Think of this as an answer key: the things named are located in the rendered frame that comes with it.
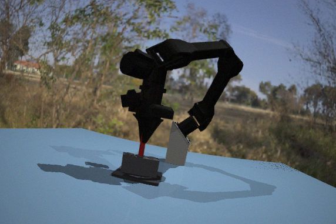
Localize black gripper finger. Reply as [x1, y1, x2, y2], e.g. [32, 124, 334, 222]
[133, 114, 143, 140]
[139, 115, 164, 143]

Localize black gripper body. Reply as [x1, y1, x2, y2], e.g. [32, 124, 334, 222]
[128, 81, 174, 120]

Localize red peg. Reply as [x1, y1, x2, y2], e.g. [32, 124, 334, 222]
[138, 135, 145, 156]

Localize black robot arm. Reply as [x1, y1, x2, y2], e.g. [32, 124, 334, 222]
[120, 39, 243, 137]

